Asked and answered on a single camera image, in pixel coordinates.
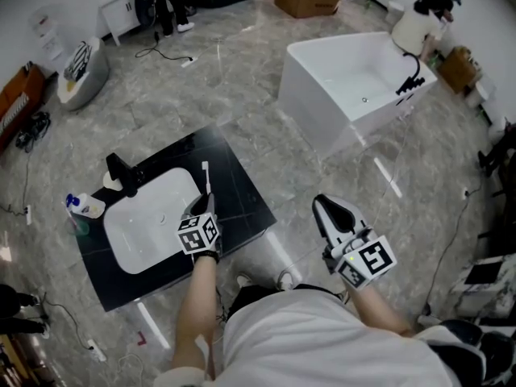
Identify black floor cable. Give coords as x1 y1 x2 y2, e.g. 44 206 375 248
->
40 292 94 348

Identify person's right forearm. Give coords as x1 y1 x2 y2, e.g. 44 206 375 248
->
346 284 416 338

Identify white floor cable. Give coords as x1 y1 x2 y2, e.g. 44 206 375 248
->
116 352 146 387

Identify black laptop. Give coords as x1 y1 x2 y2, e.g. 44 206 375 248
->
463 262 507 285

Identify black sink faucet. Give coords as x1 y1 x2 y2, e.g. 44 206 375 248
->
105 152 140 198

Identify black bathtub faucet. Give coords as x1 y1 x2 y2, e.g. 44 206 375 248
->
395 52 427 96

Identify person's left forearm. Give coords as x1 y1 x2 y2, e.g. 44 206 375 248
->
171 256 221 372

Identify black shoulder bag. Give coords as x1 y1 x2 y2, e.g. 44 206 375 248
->
427 318 516 387

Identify person's white shirt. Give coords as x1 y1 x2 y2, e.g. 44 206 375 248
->
155 290 487 387

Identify white cup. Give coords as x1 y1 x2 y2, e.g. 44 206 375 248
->
102 170 124 191

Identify grey round seat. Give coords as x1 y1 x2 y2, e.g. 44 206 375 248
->
56 36 110 112

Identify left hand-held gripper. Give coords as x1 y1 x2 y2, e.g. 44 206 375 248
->
176 193 221 256

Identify white toothbrush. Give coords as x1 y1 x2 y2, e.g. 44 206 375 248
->
200 160 214 196

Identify dark vanity cabinet black top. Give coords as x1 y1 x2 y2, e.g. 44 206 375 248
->
80 123 278 313

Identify striped black white cloth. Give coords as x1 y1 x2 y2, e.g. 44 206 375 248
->
63 40 93 82

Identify person's black trousers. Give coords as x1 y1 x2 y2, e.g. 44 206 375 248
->
227 283 343 326

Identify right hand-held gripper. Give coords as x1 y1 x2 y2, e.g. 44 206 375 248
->
312 194 398 291

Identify white paper notices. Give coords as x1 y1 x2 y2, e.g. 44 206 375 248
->
30 6 65 62

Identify white cabinet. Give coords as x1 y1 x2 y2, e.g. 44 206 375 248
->
98 0 142 47

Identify white sink basin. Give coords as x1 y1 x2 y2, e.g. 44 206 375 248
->
103 167 202 276

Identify white soap bottle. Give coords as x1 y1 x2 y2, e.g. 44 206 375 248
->
65 192 106 219

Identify tangle of black cables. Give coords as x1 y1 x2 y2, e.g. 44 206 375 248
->
15 110 52 152

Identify white bathtub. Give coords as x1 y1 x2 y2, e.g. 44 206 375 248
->
277 31 439 159

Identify green cup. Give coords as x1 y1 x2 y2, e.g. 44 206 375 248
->
65 215 90 235

